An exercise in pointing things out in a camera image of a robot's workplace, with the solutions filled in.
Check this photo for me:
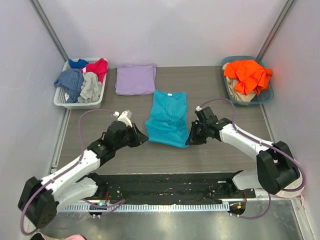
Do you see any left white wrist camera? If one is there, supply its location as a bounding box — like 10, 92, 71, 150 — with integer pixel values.
112, 110, 133, 127

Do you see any royal blue t shirt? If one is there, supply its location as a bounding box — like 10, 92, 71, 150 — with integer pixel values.
68, 58, 88, 69

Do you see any right aluminium corner post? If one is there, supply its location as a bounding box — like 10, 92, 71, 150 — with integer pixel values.
256, 0, 297, 61

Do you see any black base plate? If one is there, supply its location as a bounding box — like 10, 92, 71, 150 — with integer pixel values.
88, 172, 256, 205

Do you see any pink cloth at bottom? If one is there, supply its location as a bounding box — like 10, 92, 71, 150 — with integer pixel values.
29, 232, 87, 240

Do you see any white round mesh hamper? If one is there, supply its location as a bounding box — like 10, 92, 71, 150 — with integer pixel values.
274, 174, 306, 199

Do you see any orange t shirt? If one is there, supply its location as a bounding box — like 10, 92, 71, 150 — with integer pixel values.
223, 59, 273, 96

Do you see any aluminium corner post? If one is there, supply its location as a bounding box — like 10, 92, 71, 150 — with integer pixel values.
29, 0, 69, 61
256, 0, 297, 61

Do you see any left aluminium corner post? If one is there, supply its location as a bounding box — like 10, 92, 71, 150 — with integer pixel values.
29, 0, 69, 61

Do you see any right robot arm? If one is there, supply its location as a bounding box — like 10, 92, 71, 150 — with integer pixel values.
186, 106, 303, 198

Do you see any folded lavender t shirt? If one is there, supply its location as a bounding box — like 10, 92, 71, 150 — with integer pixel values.
115, 63, 157, 96

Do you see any teal plastic basket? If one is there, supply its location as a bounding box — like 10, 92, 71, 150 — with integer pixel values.
221, 56, 274, 106

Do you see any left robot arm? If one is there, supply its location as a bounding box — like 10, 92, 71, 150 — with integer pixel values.
17, 120, 149, 229

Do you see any grey t shirt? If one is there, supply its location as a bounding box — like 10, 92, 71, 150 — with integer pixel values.
77, 72, 102, 104

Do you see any blue checked shirt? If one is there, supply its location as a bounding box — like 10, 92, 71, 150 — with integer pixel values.
54, 68, 84, 104

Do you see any white plastic basket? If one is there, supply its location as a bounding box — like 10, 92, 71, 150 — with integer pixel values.
53, 57, 107, 110

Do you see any beige garment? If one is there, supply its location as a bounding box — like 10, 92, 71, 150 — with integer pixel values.
222, 60, 259, 102

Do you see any teal t shirt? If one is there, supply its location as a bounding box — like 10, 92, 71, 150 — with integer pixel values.
145, 90, 189, 148

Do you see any red t shirt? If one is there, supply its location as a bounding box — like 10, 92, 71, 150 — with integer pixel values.
81, 58, 109, 83

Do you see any slotted cable duct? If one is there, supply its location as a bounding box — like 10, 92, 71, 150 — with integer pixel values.
60, 202, 230, 214

